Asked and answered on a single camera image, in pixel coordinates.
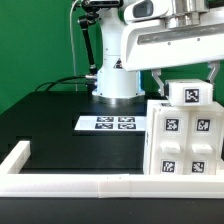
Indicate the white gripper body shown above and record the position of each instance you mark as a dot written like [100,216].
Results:
[150,45]

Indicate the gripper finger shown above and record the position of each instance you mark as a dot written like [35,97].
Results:
[214,67]
[156,73]

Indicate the white cabinet body box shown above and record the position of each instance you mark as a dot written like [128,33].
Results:
[161,106]

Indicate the white cabinet door panel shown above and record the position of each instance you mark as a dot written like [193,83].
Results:
[168,143]

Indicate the white marker base plate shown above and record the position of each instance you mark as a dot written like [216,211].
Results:
[110,123]

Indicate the white cabinet top block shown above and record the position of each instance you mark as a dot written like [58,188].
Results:
[188,92]

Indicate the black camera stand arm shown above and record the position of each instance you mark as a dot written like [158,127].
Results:
[92,8]

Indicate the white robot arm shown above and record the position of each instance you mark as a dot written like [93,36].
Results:
[114,82]

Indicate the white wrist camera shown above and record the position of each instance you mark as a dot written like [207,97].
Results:
[145,10]

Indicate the white border frame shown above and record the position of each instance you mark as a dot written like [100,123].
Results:
[13,183]

